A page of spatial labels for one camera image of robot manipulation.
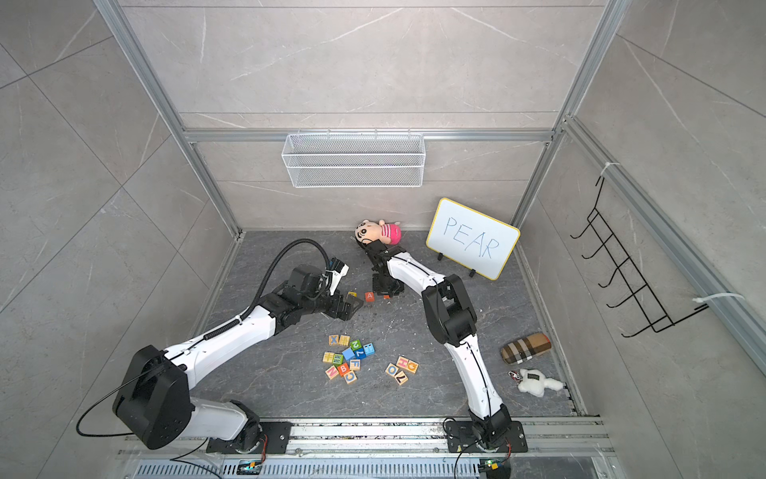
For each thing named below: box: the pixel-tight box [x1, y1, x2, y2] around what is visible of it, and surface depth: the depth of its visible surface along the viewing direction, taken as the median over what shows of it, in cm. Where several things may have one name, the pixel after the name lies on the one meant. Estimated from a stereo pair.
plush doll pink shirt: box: [355, 219, 402, 246], surface depth 113 cm
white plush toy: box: [507, 368, 564, 399], surface depth 81 cm
